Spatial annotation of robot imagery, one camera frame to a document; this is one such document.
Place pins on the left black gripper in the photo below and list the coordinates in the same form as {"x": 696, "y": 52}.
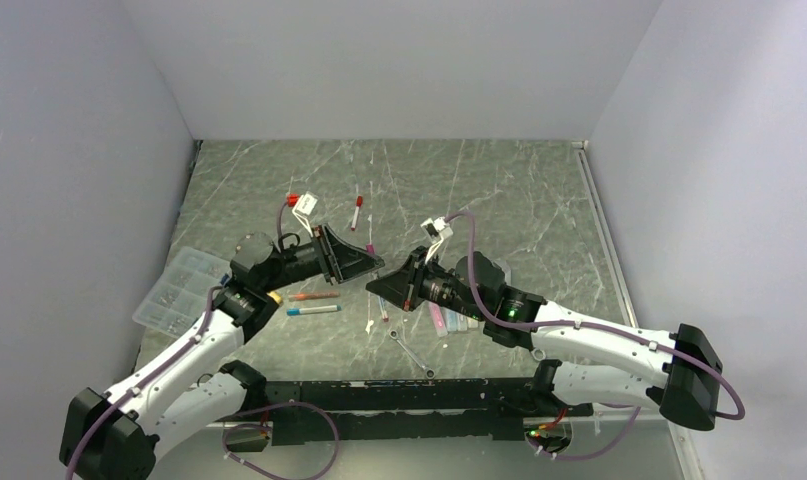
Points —
{"x": 345, "y": 262}

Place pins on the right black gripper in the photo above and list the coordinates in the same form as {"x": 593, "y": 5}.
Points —
{"x": 403, "y": 286}

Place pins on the blue capped white marker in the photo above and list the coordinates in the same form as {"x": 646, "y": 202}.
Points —
{"x": 301, "y": 311}

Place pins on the pink highlighter body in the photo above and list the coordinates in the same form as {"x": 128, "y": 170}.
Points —
{"x": 437, "y": 319}

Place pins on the blue highlighter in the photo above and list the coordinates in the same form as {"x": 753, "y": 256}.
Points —
{"x": 451, "y": 321}

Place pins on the red capped white marker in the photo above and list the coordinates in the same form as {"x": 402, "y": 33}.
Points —
{"x": 356, "y": 214}

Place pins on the yellow highlighter cap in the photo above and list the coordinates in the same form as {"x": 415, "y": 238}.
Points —
{"x": 276, "y": 297}

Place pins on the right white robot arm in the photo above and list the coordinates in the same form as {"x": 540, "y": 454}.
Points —
{"x": 587, "y": 360}

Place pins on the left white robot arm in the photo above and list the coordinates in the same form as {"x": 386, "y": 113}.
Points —
{"x": 121, "y": 432}

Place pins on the orange marker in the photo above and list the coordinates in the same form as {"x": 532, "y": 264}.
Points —
{"x": 308, "y": 296}

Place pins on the silver ratchet wrench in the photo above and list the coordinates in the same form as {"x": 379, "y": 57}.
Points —
{"x": 429, "y": 373}

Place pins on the clear plastic parts box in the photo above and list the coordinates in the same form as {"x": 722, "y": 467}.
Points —
{"x": 178, "y": 297}

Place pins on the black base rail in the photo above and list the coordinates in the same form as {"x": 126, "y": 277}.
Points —
{"x": 308, "y": 411}

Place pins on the aluminium side rail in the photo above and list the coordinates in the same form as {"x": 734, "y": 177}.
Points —
{"x": 580, "y": 150}

